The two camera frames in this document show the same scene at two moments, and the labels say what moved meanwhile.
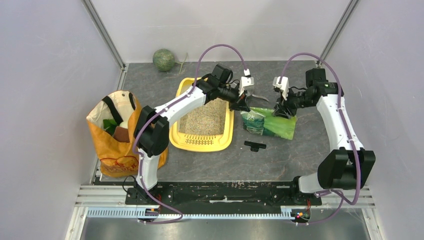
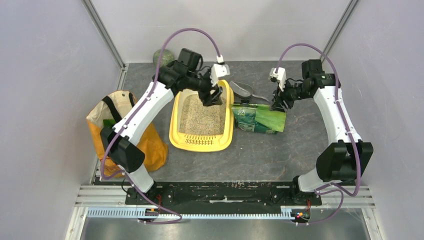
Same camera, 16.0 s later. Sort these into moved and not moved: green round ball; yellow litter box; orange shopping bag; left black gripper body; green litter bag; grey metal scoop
Moved: green litter bag; left black gripper body
Not moved: yellow litter box; grey metal scoop; orange shopping bag; green round ball
